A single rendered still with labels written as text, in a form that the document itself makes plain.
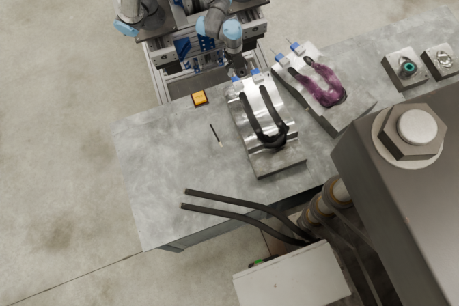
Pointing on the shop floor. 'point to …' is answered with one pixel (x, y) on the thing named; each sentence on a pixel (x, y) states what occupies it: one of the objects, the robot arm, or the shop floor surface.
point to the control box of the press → (293, 279)
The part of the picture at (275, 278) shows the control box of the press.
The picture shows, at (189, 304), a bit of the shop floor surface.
